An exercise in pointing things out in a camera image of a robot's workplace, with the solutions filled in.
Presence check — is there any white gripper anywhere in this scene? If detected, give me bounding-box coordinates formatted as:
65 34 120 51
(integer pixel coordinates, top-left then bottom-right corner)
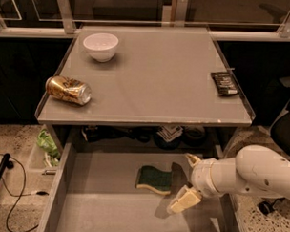
167 153 242 215

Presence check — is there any green yellow sponge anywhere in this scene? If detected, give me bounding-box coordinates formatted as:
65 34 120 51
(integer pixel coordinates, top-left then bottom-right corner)
135 165 173 196

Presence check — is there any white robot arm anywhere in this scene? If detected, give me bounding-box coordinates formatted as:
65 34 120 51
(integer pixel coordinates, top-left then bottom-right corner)
168 144 290 214

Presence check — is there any grey open top drawer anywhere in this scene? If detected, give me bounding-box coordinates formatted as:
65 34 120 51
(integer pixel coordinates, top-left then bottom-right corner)
37 143 241 232

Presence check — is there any grey cabinet counter unit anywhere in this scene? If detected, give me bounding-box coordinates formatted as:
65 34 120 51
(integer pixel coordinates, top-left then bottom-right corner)
33 21 259 158

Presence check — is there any black snack packet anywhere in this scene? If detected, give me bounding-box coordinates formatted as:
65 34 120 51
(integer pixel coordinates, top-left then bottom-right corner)
211 72 238 97

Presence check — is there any black office chair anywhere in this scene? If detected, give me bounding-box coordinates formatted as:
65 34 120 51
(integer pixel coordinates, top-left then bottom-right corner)
257 74 290 217

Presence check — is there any clear plastic bin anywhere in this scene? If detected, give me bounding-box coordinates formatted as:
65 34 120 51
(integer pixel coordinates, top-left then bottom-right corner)
27 137 58 175

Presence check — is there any green chip bag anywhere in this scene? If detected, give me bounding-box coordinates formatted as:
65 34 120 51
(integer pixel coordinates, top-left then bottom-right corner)
36 129 61 167

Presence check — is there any white ceramic bowl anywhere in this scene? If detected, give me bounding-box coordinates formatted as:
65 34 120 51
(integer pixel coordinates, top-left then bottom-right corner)
83 33 119 62

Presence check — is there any gold soda can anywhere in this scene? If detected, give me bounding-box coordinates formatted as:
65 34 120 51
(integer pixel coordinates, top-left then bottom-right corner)
45 75 92 105

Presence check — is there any glass railing panel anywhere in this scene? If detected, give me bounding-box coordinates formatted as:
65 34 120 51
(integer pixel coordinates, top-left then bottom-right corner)
0 0 290 38

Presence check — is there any black floor cable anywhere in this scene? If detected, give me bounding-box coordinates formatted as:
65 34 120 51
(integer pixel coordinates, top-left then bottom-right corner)
0 152 51 232

